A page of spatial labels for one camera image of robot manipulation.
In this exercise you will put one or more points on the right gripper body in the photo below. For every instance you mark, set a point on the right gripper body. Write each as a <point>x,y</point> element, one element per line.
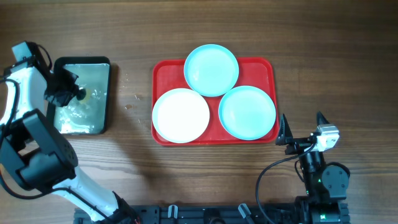
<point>298,146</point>

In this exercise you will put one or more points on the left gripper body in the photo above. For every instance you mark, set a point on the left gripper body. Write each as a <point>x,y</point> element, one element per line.
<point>61,91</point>

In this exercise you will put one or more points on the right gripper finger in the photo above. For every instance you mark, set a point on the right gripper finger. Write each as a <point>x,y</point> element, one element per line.
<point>284,136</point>
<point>321,120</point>

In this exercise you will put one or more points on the green yellow sponge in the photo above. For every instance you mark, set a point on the green yellow sponge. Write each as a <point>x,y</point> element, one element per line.
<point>83,95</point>

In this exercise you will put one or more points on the teal plate top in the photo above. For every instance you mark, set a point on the teal plate top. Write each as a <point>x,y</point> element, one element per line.
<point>211,70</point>

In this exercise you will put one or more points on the teal plate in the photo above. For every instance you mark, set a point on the teal plate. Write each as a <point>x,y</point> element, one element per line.
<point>211,70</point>
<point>247,113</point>

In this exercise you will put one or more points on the white round plate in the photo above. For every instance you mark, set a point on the white round plate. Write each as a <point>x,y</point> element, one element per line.
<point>180,115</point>

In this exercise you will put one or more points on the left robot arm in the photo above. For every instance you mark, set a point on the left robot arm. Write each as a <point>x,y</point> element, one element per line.
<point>38,157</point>

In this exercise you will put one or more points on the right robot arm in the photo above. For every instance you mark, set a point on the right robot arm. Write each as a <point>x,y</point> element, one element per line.
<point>326,183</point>

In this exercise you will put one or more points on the black water basin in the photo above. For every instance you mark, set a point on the black water basin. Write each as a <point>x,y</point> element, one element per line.
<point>89,118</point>

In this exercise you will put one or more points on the teal plate right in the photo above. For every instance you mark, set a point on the teal plate right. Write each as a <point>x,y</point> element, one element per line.
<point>247,113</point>

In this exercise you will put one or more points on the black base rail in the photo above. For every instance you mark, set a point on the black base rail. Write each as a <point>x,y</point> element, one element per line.
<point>279,213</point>

